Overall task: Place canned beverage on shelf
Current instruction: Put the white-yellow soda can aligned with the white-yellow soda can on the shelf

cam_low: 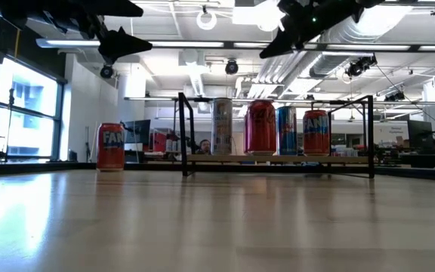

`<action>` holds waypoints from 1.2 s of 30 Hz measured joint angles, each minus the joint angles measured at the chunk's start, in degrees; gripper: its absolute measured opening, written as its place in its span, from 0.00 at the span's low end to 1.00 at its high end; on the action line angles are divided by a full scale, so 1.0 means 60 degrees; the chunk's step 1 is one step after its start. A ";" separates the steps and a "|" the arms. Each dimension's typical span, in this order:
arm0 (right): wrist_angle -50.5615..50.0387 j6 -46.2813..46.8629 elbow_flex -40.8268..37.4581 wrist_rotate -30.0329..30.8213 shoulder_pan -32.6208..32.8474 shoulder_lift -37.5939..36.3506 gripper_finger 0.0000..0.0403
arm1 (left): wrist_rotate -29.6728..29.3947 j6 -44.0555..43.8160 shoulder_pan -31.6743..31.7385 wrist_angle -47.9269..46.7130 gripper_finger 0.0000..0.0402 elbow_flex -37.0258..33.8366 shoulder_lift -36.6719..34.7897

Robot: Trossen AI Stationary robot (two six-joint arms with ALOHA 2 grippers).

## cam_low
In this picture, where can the black office desk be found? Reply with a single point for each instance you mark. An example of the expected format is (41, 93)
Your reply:
(421, 160)

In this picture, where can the orange Fanta can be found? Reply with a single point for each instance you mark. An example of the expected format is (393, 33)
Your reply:
(110, 151)
(315, 136)

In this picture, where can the blue silver Red Bull can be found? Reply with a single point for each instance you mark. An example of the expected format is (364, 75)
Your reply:
(287, 132)

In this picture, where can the black table frame rail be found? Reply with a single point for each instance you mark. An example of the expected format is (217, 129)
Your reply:
(51, 166)

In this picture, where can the red Coca-Cola can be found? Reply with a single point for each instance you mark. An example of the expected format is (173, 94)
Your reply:
(260, 128)

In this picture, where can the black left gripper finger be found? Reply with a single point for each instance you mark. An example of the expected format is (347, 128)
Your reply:
(115, 8)
(123, 45)

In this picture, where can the black round ceiling spotlight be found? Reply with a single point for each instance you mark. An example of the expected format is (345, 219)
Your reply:
(232, 67)
(107, 72)

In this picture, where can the white Celsius can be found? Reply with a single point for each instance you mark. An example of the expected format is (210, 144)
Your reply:
(221, 128)

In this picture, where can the person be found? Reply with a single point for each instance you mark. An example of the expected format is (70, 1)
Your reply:
(204, 146)

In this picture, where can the black computer monitor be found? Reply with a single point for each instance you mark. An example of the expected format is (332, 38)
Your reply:
(138, 131)
(419, 134)

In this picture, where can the large bright window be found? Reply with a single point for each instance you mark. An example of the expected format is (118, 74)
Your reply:
(25, 98)

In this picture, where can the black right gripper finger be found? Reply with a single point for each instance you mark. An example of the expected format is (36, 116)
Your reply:
(289, 41)
(295, 13)

